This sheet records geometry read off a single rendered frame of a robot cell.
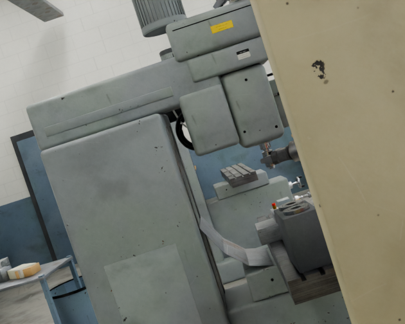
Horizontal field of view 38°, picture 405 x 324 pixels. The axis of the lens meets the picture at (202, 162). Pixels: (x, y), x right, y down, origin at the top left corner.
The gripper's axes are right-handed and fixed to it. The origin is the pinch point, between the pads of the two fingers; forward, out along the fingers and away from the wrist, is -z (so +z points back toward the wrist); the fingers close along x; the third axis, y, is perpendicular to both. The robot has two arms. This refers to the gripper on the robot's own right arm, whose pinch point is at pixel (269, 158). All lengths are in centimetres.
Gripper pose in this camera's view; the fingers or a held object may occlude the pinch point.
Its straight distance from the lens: 257.4
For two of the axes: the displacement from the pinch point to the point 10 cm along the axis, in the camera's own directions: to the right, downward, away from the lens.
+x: -4.1, 1.9, -8.9
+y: 3.2, 9.5, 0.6
